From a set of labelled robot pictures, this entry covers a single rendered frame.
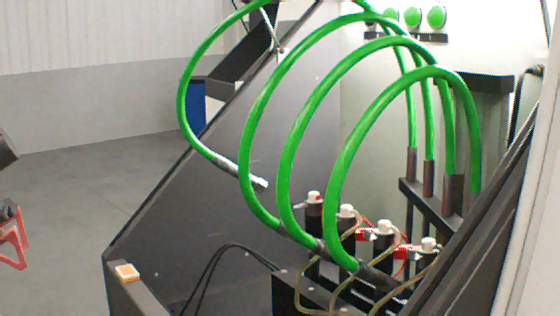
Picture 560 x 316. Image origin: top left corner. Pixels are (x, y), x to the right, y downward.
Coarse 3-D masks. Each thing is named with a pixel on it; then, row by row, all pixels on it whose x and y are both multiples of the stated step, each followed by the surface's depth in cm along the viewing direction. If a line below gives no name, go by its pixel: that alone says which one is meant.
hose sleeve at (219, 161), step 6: (216, 156) 88; (222, 156) 89; (216, 162) 88; (222, 162) 88; (228, 162) 88; (222, 168) 88; (228, 168) 88; (234, 168) 89; (234, 174) 89; (252, 180) 89; (252, 186) 90
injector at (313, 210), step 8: (304, 208) 85; (312, 208) 84; (320, 208) 84; (304, 216) 85; (312, 216) 84; (320, 216) 84; (312, 224) 84; (320, 224) 84; (312, 232) 84; (320, 232) 85; (312, 256) 86; (312, 264) 86; (320, 264) 87; (312, 272) 87; (312, 280) 87
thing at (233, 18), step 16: (256, 0) 83; (272, 0) 84; (352, 0) 85; (240, 16) 83; (384, 32) 88; (400, 48) 88; (192, 64) 84; (400, 64) 89; (176, 112) 86; (192, 144) 87
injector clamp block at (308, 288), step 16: (272, 272) 89; (288, 272) 89; (304, 272) 92; (320, 272) 89; (336, 272) 89; (272, 288) 90; (288, 288) 85; (304, 288) 83; (320, 288) 83; (352, 288) 83; (272, 304) 90; (288, 304) 86; (304, 304) 81; (320, 304) 78; (336, 304) 78; (352, 304) 82; (368, 304) 78
